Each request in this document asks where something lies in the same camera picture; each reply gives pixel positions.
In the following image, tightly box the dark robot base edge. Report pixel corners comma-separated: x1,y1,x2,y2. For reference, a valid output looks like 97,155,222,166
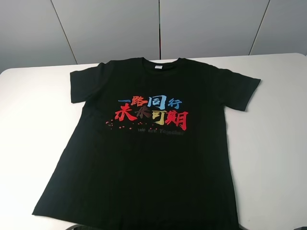
66,224,82,230

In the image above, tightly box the black printed t-shirt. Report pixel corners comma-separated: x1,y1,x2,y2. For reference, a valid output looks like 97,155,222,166
33,57,260,230

